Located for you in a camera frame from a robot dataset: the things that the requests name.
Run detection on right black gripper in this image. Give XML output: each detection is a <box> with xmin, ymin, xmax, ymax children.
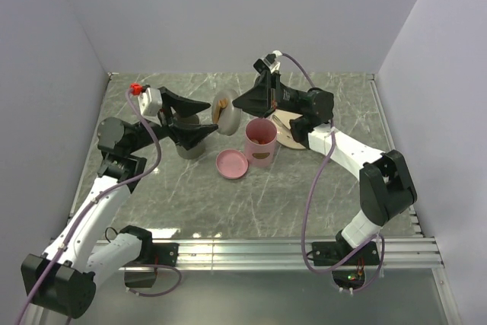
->
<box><xmin>232</xmin><ymin>71</ymin><xmax>305</xmax><ymax>119</ymax></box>

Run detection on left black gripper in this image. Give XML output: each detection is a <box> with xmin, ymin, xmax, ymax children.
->
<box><xmin>128</xmin><ymin>88</ymin><xmax>218</xmax><ymax>155</ymax></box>

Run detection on grey lid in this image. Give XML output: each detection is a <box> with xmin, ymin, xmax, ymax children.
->
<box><xmin>211</xmin><ymin>89</ymin><xmax>242</xmax><ymax>135</ymax></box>

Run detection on metal food tongs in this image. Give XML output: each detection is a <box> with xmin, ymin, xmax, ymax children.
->
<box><xmin>272</xmin><ymin>114</ymin><xmax>292</xmax><ymax>139</ymax></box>

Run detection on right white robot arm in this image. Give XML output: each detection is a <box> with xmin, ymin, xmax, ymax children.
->
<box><xmin>233</xmin><ymin>72</ymin><xmax>417</xmax><ymax>270</ymax></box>

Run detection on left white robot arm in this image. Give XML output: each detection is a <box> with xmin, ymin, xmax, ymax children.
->
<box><xmin>21</xmin><ymin>84</ymin><xmax>218</xmax><ymax>319</ymax></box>

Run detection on pink cream plate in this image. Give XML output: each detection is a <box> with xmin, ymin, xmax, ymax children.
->
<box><xmin>268</xmin><ymin>110</ymin><xmax>306</xmax><ymax>150</ymax></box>

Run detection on grey cylindrical container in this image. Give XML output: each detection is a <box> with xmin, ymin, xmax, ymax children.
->
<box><xmin>174</xmin><ymin>113</ymin><xmax>206</xmax><ymax>160</ymax></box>

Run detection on pink cylindrical container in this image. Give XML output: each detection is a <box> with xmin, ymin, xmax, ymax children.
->
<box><xmin>243</xmin><ymin>118</ymin><xmax>277</xmax><ymax>167</ymax></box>

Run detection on orange sausage near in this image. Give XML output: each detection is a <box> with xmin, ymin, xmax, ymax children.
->
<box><xmin>252</xmin><ymin>139</ymin><xmax>269</xmax><ymax>145</ymax></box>

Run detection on pink lid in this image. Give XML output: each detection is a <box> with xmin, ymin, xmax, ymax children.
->
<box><xmin>215</xmin><ymin>149</ymin><xmax>249</xmax><ymax>180</ymax></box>

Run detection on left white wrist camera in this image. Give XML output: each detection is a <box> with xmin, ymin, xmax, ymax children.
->
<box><xmin>130</xmin><ymin>83</ymin><xmax>163</xmax><ymax>117</ymax></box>

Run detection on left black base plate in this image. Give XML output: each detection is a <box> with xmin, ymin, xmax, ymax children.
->
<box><xmin>148</xmin><ymin>242</ymin><xmax>179</xmax><ymax>267</ymax></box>

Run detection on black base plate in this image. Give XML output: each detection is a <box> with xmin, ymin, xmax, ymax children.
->
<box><xmin>308</xmin><ymin>241</ymin><xmax>380</xmax><ymax>266</ymax></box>
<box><xmin>148</xmin><ymin>242</ymin><xmax>179</xmax><ymax>267</ymax></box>

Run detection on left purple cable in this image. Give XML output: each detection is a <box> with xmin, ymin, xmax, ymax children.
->
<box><xmin>14</xmin><ymin>88</ymin><xmax>183</xmax><ymax>325</ymax></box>

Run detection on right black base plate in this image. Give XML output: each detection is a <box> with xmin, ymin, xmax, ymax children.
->
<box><xmin>308</xmin><ymin>241</ymin><xmax>380</xmax><ymax>266</ymax></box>

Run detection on aluminium mounting rail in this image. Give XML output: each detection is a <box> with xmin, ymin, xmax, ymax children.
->
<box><xmin>41</xmin><ymin>237</ymin><xmax>445</xmax><ymax>273</ymax></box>

